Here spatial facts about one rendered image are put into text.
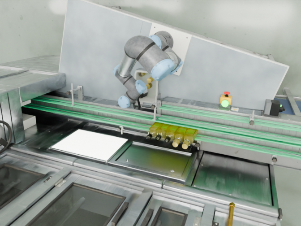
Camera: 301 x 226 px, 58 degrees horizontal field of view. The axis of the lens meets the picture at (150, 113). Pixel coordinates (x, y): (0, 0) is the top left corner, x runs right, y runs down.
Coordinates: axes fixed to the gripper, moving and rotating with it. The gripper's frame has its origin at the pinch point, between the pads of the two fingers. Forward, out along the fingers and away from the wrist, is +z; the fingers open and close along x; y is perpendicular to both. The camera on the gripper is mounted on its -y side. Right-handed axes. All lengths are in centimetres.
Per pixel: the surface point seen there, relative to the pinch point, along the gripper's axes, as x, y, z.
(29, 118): 83, -23, -26
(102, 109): 27.1, -12.8, -13.0
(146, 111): -4.4, -12.2, -6.7
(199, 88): -38.9, 5.1, 5.6
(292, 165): -101, -35, -7
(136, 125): 0.7, -21.5, -11.9
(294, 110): -101, -7, 16
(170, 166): -32, -32, -39
